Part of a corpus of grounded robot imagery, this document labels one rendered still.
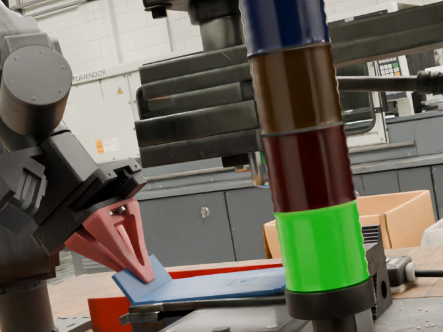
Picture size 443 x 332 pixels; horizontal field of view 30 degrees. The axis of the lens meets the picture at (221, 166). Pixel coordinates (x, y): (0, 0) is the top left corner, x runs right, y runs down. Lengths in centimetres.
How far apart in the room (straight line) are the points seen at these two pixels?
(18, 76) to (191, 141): 17
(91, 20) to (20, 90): 820
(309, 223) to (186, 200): 570
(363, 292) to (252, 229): 546
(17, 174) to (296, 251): 37
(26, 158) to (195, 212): 533
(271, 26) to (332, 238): 9
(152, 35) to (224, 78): 788
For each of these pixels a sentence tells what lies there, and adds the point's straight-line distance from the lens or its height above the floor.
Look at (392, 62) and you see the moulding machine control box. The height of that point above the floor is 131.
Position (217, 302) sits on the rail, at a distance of 67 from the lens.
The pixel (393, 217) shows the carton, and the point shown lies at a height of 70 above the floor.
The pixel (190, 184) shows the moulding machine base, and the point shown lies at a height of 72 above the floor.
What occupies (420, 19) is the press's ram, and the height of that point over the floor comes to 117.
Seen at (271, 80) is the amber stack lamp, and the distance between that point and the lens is 36.
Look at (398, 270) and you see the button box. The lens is 98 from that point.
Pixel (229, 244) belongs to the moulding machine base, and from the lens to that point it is 593.
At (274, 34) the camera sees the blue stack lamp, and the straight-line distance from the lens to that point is 35.
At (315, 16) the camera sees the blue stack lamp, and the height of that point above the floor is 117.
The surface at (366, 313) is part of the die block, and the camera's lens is 74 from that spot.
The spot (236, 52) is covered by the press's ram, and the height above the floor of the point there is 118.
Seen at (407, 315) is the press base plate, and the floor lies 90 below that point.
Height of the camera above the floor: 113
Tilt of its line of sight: 3 degrees down
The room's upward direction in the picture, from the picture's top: 10 degrees counter-clockwise
